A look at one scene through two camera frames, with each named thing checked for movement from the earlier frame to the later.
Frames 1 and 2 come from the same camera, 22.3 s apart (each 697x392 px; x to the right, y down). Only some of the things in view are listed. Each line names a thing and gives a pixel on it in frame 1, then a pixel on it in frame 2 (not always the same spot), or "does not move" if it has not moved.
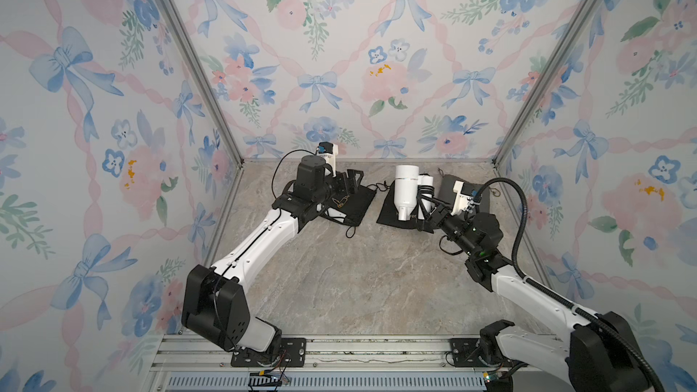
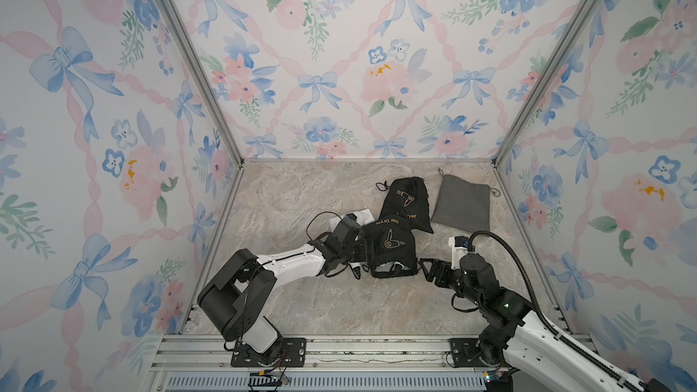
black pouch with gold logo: (353, 206) → (390, 248)
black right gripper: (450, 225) → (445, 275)
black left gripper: (353, 186) → (361, 244)
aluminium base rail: (335, 363) does not move
